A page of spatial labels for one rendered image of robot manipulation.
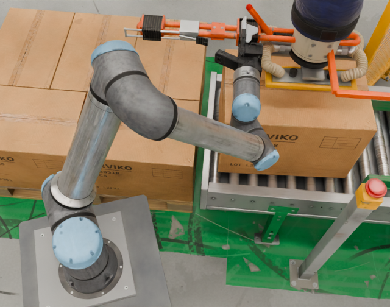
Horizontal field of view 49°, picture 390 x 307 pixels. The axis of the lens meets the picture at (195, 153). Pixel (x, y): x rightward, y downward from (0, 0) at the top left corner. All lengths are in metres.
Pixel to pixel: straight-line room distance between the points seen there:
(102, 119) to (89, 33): 1.54
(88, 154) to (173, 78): 1.19
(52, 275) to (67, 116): 0.91
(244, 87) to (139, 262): 0.74
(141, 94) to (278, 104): 0.88
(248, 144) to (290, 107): 0.50
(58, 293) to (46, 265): 0.12
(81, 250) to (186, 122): 0.54
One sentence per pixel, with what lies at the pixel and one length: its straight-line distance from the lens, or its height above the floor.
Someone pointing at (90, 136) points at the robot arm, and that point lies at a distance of 1.20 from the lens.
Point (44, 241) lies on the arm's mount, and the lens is 1.72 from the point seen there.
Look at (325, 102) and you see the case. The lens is 1.83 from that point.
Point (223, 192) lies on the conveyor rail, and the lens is 1.92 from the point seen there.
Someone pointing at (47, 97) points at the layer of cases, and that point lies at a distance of 2.38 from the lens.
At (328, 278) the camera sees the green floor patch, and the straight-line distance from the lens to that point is 2.52.
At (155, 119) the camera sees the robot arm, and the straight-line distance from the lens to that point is 1.00.
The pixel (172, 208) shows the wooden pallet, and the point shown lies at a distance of 2.48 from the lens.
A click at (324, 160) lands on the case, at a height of 0.70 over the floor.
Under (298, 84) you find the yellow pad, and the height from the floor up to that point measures 1.10.
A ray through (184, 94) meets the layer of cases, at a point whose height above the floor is 0.54.
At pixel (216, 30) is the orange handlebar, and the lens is 1.62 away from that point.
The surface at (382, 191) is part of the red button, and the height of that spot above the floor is 1.04.
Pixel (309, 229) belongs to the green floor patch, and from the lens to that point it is 2.58.
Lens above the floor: 2.31
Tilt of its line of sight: 59 degrees down
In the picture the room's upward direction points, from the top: 2 degrees clockwise
